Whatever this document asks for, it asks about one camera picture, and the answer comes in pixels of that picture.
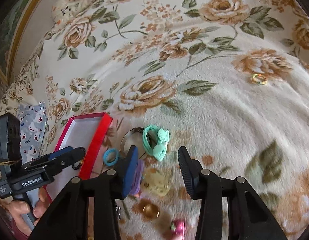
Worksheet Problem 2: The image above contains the small gold green ring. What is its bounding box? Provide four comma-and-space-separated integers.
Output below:
249, 73, 269, 86

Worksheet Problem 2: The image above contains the purple hair tie with bow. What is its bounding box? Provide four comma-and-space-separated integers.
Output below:
128, 159, 146, 198

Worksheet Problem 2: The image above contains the blue hair tie ring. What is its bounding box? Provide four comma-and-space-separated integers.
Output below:
102, 148, 121, 167

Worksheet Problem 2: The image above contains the floral bedspread blanket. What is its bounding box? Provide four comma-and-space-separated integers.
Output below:
0, 0, 309, 239

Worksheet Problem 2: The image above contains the pink white open box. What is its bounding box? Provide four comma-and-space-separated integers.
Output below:
45, 113, 113, 201

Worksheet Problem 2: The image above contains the person's left hand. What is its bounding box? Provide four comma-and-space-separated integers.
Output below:
8, 187, 49, 237

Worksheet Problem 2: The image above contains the mint green fabric scrunchie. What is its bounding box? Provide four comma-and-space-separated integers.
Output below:
142, 125, 170, 161

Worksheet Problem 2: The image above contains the blue bear print pillow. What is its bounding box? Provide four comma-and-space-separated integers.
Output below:
17, 102, 46, 164

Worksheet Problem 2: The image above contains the pink heart hair clip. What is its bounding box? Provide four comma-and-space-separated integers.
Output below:
170, 219, 185, 240

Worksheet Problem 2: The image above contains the gold framed headboard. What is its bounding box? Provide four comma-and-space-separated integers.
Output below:
0, 0, 40, 85

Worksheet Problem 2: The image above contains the translucent yellow claw clip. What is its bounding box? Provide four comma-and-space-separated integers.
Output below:
140, 167, 170, 197

